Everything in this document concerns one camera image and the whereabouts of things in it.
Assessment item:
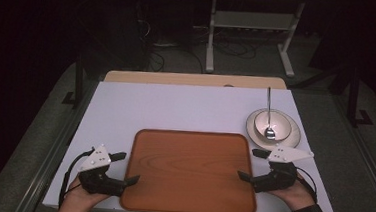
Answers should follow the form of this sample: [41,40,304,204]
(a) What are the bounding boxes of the person's left hand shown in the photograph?
[60,175,113,212]

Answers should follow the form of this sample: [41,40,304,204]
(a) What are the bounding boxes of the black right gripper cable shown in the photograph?
[292,166,321,205]

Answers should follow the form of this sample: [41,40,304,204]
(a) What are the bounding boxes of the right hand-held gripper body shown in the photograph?
[249,144,315,198]

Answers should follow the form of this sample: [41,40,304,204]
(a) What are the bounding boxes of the wooden table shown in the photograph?
[103,64,289,96]

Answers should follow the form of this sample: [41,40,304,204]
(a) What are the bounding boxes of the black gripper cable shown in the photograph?
[292,166,321,205]
[56,145,96,212]

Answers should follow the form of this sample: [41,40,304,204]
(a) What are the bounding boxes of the white plate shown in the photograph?
[243,106,304,154]

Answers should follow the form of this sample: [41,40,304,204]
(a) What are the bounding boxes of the metal spoon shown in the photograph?
[262,85,281,141]

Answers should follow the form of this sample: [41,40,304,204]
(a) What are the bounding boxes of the white metal desk frame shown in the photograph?
[203,0,307,80]

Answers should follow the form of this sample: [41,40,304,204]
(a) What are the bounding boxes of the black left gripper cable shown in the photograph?
[56,145,96,212]

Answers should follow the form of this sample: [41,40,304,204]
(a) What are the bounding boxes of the brown wooden tray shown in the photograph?
[119,125,263,212]

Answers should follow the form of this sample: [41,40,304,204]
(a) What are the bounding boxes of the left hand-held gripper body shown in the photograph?
[76,142,129,198]

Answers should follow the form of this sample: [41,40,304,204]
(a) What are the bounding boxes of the black metal stand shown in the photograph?
[60,50,90,111]
[344,65,376,131]

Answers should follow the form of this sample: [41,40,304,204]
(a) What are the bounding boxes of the person's right hand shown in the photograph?
[266,171,319,212]

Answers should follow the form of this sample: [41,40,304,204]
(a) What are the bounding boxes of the metal rail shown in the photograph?
[324,94,376,208]
[13,77,99,212]

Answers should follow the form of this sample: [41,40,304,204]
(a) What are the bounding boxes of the black floor cables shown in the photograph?
[131,16,262,80]

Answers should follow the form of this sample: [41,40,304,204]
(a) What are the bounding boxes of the white bowl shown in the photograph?
[252,109,294,143]

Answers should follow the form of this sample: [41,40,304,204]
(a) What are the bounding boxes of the white table board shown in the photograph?
[41,72,347,212]

